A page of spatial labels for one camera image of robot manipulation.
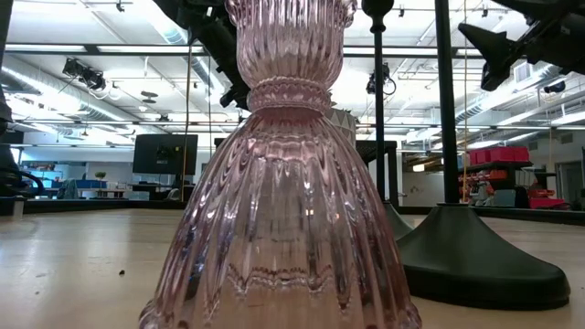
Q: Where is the succulent plant in patterned pot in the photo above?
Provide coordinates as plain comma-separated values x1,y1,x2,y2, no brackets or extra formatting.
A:
324,107,357,147

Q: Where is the black computer monitor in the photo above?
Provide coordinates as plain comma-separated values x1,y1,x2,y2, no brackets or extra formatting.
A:
132,133,199,175

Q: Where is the pink ribbed glass candle holder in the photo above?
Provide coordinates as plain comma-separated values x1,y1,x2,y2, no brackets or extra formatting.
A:
138,0,422,329

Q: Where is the black overhead crossbar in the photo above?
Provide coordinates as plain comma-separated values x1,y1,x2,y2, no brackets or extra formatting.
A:
0,43,485,58

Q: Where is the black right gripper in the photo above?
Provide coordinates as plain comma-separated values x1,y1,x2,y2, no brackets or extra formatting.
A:
457,0,585,92

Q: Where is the yellow hanging cord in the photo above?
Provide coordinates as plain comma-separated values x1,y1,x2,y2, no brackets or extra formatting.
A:
461,0,470,203

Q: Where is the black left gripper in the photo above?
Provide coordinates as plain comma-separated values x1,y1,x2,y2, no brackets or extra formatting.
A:
218,80,251,111

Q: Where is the black overhead-mounted camera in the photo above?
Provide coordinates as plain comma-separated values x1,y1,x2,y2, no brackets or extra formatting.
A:
61,58,107,91
365,62,397,97

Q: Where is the red storage bins row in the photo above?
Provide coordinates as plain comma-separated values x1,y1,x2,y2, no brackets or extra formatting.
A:
468,145,531,166

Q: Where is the black storage shelf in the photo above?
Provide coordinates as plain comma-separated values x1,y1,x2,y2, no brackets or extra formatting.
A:
459,145,568,211

